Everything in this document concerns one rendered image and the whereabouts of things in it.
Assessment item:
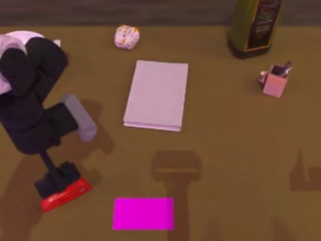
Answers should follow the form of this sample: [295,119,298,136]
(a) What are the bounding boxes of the dark pens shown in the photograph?
[276,60,293,77]

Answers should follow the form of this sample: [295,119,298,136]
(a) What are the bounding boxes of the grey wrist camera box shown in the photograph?
[61,93,98,143]

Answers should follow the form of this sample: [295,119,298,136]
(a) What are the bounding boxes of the pink pen holder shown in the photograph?
[262,64,289,98]

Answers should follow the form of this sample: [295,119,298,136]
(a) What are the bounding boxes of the green olive oil bottle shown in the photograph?
[227,0,287,60]

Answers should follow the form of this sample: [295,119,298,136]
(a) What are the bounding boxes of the red stapler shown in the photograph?
[41,177,92,213]

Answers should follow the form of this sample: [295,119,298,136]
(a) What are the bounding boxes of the crumpled white paper ball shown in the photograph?
[114,24,140,51]

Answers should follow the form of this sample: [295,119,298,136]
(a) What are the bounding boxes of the magenta mat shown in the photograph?
[112,197,175,231]

